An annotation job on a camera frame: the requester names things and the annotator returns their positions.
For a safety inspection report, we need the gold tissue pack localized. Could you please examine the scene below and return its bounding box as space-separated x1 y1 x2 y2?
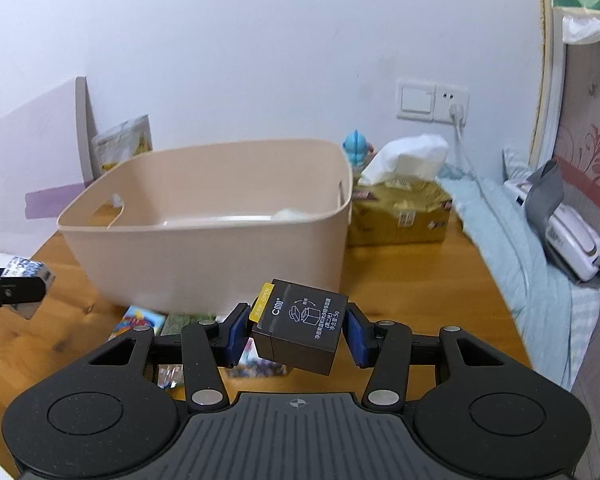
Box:
347 177 454 247

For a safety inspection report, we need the green textured packet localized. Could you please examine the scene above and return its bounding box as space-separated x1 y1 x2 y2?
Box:
159 312 219 336

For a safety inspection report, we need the white power plug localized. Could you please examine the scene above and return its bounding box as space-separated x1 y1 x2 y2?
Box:
447 101 469 129

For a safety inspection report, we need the white wall switch socket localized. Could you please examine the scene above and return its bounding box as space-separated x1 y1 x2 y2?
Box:
396 78 469 124

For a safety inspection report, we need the blue and white carton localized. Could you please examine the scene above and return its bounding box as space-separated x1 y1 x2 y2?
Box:
107 304 165 344

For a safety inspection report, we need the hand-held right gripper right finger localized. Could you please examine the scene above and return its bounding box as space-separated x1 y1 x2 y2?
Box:
341 304 514 414

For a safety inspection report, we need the white blood pressure monitor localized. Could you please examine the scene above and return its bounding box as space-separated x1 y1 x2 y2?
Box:
502 177 600 282

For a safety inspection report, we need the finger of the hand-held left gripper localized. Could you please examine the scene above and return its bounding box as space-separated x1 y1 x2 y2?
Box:
0 275 48 317

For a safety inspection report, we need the clear plastic wrapper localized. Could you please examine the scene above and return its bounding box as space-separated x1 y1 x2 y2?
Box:
154 363 184 390

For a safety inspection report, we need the banana chips pouch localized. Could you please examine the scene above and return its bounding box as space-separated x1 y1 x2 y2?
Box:
91 114 155 177

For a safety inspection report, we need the light blue blanket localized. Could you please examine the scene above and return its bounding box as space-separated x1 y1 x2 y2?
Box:
437 148 600 392

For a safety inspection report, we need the small blue patterned box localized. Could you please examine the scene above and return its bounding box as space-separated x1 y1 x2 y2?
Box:
2 255 56 321

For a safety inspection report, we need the colourful printed packet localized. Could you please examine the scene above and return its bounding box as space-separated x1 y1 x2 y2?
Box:
227 339 294 379

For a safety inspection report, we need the blue toy figure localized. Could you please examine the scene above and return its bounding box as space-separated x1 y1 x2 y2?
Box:
340 129 376 167

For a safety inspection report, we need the white tissue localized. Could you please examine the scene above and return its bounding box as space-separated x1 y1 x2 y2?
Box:
358 133 450 186

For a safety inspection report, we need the beige plastic storage bin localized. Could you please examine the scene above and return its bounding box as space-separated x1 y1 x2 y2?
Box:
56 138 354 315

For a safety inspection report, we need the small black box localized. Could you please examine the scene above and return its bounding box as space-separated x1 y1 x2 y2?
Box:
250 278 350 376

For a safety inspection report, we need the floral pink headboard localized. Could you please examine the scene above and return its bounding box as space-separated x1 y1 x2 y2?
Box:
529 0 600 413

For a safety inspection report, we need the purple and white board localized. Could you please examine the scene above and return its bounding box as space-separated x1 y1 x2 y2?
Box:
0 76 101 257

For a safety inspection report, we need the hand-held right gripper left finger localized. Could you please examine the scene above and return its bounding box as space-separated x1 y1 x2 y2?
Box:
87 302 254 414

